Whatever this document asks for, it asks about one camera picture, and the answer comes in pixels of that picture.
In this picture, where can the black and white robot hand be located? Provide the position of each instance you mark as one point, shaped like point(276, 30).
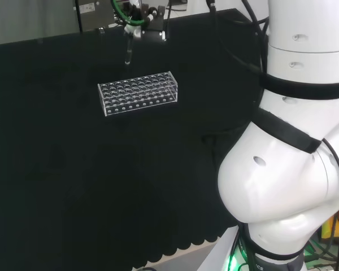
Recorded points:
point(154, 31)

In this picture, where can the clear glass test tube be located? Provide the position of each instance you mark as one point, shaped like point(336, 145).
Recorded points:
point(128, 53)

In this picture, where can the clear acrylic test tube rack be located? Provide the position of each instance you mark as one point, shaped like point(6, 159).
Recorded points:
point(135, 93)

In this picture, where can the black bench cloth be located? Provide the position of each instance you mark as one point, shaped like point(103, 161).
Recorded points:
point(73, 169)

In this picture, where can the yellow emergency stop button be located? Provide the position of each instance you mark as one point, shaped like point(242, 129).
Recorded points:
point(327, 229)

